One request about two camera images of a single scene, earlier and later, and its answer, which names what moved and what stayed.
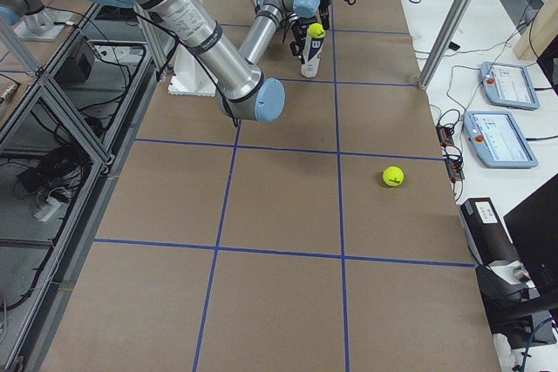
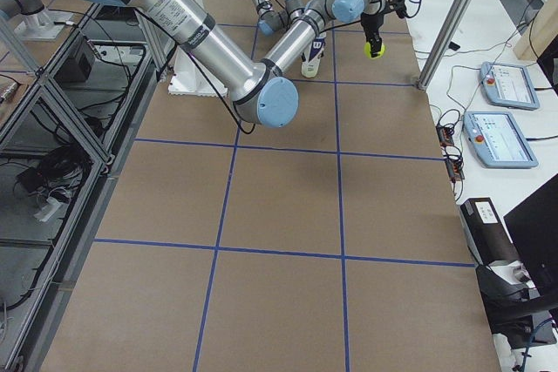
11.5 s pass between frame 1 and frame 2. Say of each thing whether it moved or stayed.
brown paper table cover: stayed
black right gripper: moved
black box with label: stayed
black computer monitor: stayed
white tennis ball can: stayed
